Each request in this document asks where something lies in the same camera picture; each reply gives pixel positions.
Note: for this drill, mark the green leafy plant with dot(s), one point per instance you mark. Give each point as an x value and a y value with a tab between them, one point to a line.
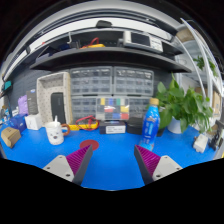
181	103

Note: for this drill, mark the flat round red coaster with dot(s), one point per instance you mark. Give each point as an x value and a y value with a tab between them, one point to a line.
89	144

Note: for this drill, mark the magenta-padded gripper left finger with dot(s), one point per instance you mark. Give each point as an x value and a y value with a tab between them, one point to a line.
63	166

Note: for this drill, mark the blue box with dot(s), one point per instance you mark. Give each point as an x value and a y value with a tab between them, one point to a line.
18	122

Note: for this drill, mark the white shelf unit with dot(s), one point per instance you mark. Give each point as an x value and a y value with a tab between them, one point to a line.
206	73

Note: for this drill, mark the black device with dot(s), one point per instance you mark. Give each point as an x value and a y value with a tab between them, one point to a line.
216	136

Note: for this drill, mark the blue drink bottle gold cap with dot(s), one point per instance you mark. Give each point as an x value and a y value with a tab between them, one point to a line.
150	126

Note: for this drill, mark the brown cardboard box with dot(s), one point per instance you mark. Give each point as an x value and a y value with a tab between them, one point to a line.
10	136

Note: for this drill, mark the purple packet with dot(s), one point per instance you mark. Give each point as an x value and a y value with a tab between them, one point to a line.
23	105

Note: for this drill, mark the small white box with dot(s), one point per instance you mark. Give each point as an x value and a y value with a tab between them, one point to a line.
33	122

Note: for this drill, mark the beige dotted storage basket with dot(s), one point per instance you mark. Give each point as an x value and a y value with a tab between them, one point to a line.
45	90

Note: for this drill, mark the small teal box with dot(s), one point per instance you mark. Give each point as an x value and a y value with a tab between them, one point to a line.
7	85

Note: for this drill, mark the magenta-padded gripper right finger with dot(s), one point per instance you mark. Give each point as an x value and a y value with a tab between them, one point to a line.
161	166

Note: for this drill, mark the yellow multimeter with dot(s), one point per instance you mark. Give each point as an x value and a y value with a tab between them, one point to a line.
75	127

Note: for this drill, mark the clear organizer box coloured parts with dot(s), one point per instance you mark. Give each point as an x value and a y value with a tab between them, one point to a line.
112	108

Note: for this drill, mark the dark grey box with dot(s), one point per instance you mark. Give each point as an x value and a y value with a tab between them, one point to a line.
32	101

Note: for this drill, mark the black rectangular speaker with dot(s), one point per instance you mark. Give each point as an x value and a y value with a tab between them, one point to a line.
58	108

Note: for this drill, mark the black zipper case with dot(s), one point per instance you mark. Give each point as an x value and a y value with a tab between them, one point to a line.
135	126

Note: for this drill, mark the white plant pot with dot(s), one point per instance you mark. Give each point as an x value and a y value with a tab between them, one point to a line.
174	126

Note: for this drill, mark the white spoon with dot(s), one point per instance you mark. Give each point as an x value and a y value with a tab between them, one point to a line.
55	119

